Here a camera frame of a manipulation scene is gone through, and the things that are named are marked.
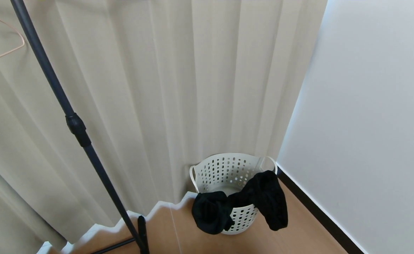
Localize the black drawstring shorts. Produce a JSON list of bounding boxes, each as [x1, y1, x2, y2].
[[228, 170, 288, 231]]

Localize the white laundry basket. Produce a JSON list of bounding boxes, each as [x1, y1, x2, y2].
[[189, 153, 278, 235]]

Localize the black clothes rack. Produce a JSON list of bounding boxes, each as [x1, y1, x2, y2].
[[10, 0, 150, 254]]

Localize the pink clothes hanger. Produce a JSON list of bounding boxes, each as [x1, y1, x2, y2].
[[0, 13, 26, 66]]

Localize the beige curtain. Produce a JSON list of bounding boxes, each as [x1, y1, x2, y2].
[[0, 0, 329, 254]]

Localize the black garment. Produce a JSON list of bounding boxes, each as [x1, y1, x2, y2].
[[192, 191, 234, 235]]

